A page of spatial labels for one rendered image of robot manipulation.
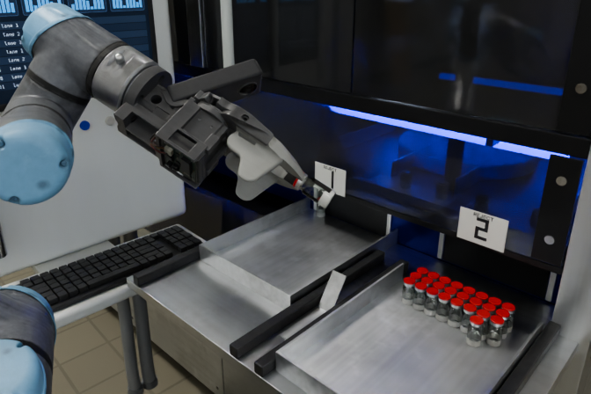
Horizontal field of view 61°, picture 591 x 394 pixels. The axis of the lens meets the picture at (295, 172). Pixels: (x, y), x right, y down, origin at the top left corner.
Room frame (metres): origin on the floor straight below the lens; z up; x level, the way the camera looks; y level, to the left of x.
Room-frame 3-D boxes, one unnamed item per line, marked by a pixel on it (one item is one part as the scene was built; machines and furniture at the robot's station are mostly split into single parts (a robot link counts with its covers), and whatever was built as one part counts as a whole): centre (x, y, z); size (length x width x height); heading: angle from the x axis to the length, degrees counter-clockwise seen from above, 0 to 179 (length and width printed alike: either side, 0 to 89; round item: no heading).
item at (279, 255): (0.94, -0.01, 0.90); 0.34 x 0.26 x 0.04; 137
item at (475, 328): (0.65, -0.28, 0.90); 0.02 x 0.02 x 0.05
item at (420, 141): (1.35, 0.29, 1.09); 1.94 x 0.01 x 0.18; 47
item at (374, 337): (0.63, -0.18, 0.90); 0.34 x 0.26 x 0.04; 136
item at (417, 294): (0.71, -0.26, 0.90); 0.18 x 0.02 x 0.05; 46
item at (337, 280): (0.71, -0.03, 0.91); 0.14 x 0.03 x 0.06; 138
